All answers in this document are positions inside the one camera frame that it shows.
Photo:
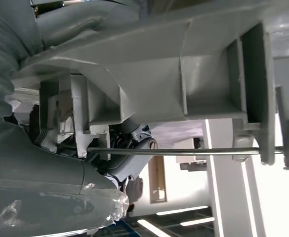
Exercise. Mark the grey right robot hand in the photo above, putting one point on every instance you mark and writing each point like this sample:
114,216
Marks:
35,196

